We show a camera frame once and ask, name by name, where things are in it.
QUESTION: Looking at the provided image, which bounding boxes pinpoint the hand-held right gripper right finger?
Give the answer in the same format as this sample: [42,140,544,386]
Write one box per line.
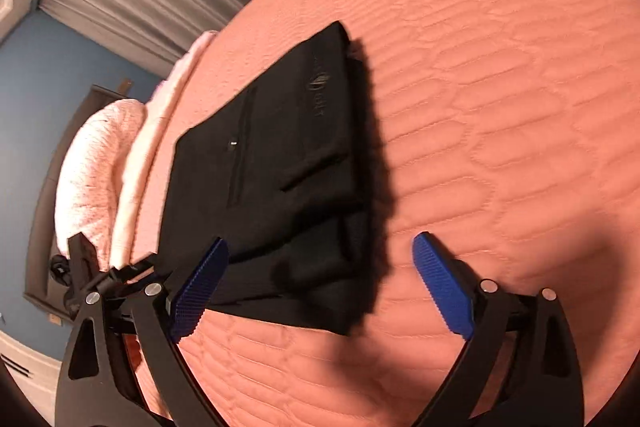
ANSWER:
[411,232,586,427]

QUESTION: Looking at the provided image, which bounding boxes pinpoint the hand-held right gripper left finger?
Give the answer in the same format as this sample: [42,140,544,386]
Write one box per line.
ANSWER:
[56,232,231,427]

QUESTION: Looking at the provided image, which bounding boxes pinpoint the black pants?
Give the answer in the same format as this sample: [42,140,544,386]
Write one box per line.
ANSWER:
[162,21,396,337]

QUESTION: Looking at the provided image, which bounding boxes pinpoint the pink knit pillow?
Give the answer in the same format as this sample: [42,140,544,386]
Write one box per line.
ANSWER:
[54,99,166,264]

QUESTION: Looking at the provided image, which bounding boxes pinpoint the dark wooden furniture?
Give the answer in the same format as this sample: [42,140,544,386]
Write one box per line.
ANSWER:
[22,83,133,308]

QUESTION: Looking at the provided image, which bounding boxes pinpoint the salmon quilted bedspread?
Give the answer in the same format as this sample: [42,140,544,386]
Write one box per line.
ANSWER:
[120,0,640,427]

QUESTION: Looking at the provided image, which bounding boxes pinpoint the white baseboard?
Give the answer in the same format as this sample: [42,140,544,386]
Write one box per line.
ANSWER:
[0,332,61,388]

